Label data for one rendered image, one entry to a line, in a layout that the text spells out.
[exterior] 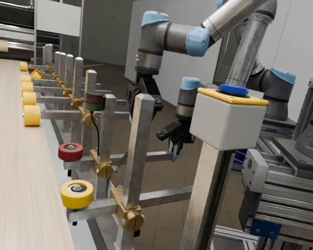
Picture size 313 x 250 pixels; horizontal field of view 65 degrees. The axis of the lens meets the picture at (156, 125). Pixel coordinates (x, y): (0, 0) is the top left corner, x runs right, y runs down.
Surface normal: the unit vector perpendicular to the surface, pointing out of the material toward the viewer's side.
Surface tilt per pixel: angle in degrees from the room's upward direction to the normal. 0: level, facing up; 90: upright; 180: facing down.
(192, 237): 90
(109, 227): 0
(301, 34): 90
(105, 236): 0
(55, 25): 90
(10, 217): 0
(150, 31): 90
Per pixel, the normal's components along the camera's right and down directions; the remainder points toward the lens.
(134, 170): 0.47, 0.33
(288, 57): -0.91, -0.03
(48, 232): 0.15, -0.95
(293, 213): -0.13, 0.27
